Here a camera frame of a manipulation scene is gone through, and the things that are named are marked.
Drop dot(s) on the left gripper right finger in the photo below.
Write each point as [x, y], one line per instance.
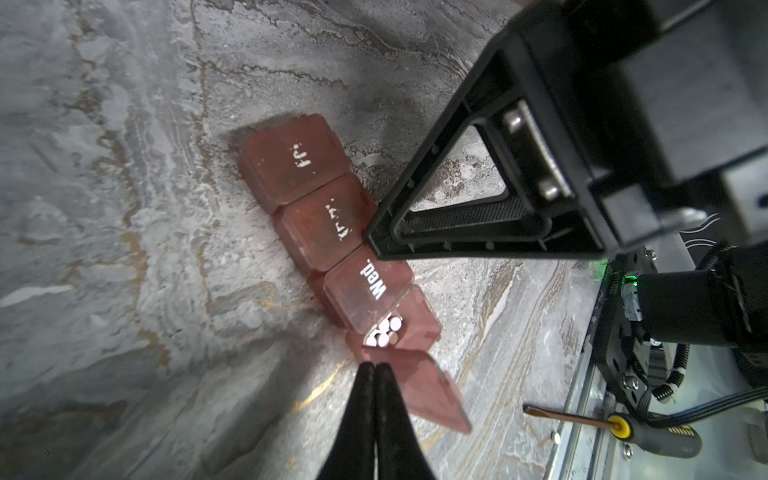
[399, 455]

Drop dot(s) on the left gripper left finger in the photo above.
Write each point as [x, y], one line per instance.
[352, 454]

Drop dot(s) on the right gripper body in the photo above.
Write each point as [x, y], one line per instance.
[677, 94]

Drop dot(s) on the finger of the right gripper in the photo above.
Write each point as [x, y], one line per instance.
[507, 169]

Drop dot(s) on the brown pill organizer box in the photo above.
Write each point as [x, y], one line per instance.
[301, 176]

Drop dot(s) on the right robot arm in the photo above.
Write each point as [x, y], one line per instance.
[593, 129]

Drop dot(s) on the white pills in organizer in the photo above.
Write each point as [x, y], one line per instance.
[385, 333]

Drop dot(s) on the black screwdriver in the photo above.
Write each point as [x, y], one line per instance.
[675, 442]

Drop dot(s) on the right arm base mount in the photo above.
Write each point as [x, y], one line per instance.
[636, 367]

